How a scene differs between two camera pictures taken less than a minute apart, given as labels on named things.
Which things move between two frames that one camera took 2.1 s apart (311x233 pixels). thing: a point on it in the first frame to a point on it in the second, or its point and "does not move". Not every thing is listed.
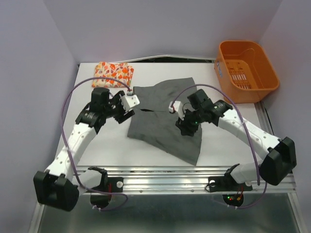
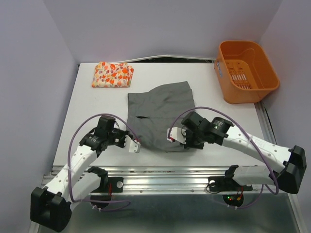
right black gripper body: (191, 121) to (194, 140)
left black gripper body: (115, 109) to (117, 137)
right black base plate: (227, 183) does not move
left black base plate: (112, 184) does not move
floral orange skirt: (119, 71) does not move
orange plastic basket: (244, 72) does not move
